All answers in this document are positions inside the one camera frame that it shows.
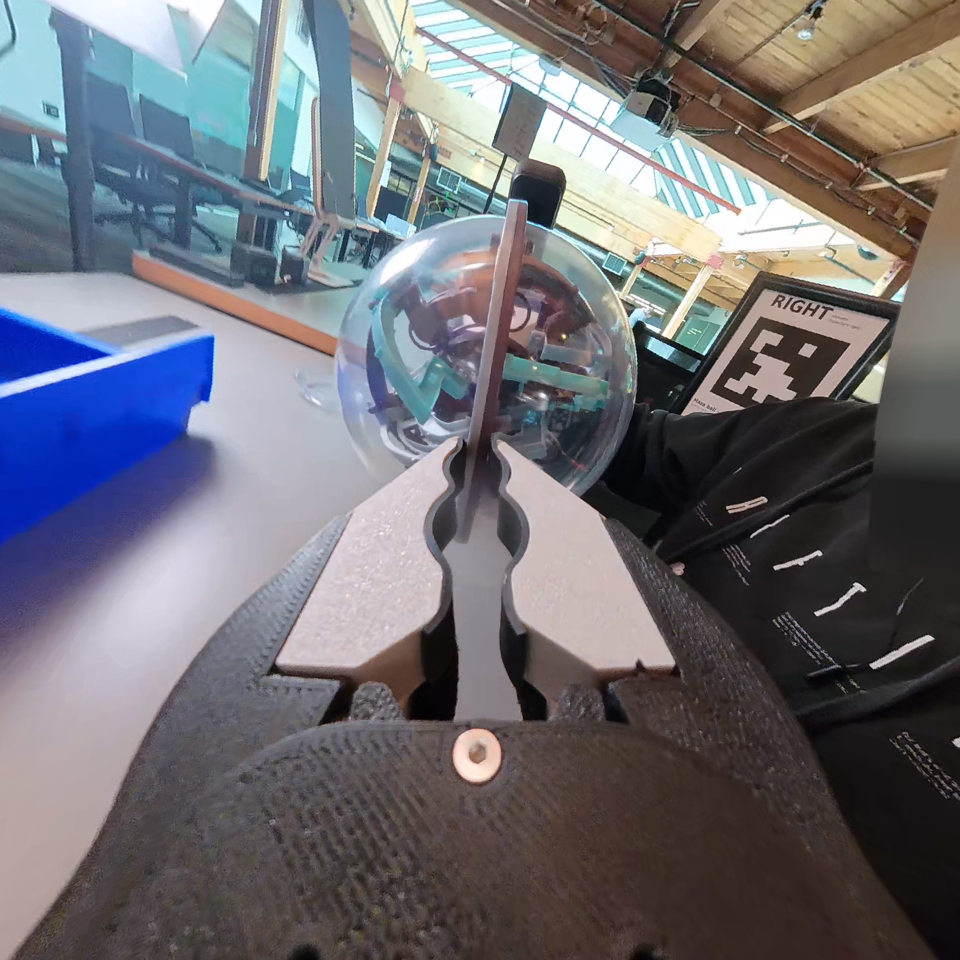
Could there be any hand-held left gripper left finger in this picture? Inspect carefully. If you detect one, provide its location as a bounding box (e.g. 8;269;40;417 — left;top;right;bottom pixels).
275;439;458;721

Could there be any person's right forearm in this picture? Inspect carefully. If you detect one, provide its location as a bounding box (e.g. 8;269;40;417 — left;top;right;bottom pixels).
593;397;751;525

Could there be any clear plastic dish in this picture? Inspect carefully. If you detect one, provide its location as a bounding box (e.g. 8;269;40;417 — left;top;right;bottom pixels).
296;368;348;413

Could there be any black white marker sign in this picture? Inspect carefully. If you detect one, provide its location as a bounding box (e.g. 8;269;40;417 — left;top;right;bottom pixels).
679;273;900;418

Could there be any black printed hoodie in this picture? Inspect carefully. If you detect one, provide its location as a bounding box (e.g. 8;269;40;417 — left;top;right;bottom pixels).
660;397;960;900

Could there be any blue plastic bin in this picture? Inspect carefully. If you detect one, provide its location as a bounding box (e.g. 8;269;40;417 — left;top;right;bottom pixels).
0;307;216;544

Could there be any clear plastic maze ball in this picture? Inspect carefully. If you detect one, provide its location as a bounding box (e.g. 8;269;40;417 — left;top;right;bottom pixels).
335;200;639;496

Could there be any dark tape strip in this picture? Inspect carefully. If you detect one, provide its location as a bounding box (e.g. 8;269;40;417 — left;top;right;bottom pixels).
83;315;200;348

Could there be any black flag panel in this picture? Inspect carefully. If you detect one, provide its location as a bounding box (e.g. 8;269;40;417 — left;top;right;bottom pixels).
307;0;361;226

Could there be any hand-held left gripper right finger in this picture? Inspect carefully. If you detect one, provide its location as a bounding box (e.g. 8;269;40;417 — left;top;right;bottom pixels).
496;439;677;717

